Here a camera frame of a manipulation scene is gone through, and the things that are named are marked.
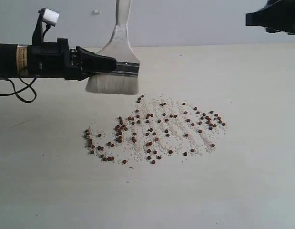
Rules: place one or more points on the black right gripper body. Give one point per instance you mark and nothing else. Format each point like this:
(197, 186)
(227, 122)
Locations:
(283, 12)

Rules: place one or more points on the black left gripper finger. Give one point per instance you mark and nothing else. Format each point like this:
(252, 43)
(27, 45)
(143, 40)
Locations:
(86, 64)

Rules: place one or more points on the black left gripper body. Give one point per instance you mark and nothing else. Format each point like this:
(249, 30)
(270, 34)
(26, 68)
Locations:
(51, 60)

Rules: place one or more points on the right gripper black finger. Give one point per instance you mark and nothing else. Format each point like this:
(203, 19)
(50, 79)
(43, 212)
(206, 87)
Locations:
(262, 18)

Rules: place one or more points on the white wide paint brush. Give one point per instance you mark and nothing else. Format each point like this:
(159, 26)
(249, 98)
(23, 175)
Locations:
(123, 80)

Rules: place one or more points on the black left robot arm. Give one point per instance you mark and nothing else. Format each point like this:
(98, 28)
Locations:
(13, 61)

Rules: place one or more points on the pile of white grains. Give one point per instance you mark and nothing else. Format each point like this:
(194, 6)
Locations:
(156, 128)

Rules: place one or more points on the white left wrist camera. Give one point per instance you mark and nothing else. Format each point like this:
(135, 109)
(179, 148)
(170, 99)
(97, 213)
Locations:
(47, 18)

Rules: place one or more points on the white wall knob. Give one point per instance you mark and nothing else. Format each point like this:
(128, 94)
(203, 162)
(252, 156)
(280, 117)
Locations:
(96, 12)

